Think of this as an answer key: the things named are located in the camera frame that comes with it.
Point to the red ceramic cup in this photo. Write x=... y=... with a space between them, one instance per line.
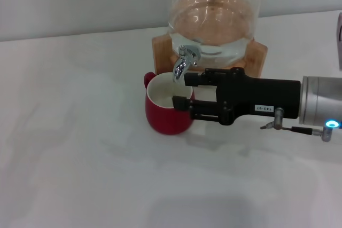
x=165 y=121

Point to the wooden dispenser stand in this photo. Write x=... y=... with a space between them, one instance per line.
x=253 y=57

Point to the glass water dispenser jar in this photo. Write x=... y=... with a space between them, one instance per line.
x=213 y=11

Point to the chrome faucet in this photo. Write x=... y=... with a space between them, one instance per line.
x=184 y=62

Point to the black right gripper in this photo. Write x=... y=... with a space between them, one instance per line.
x=262 y=94

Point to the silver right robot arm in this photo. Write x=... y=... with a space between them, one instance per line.
x=320 y=100

